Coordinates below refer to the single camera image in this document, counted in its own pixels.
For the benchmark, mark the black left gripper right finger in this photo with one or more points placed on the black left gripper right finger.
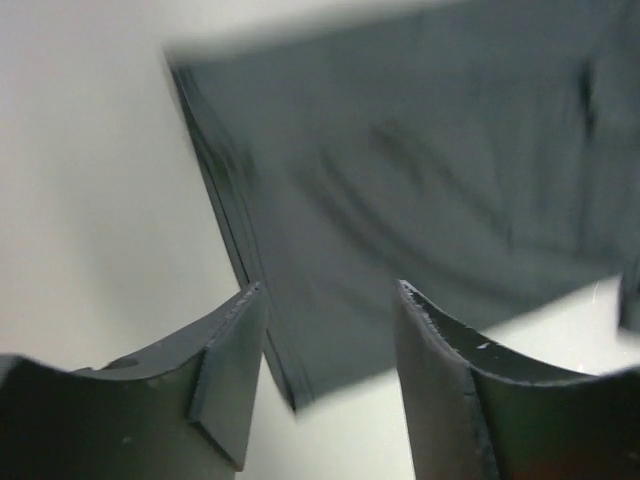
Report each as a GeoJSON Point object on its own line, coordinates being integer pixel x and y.
{"type": "Point", "coordinates": [476, 409]}

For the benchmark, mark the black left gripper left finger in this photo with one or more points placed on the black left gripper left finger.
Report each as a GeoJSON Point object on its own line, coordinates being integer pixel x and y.
{"type": "Point", "coordinates": [180, 408]}

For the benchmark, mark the black t shirt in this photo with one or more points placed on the black t shirt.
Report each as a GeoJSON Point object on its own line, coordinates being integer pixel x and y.
{"type": "Point", "coordinates": [487, 152]}

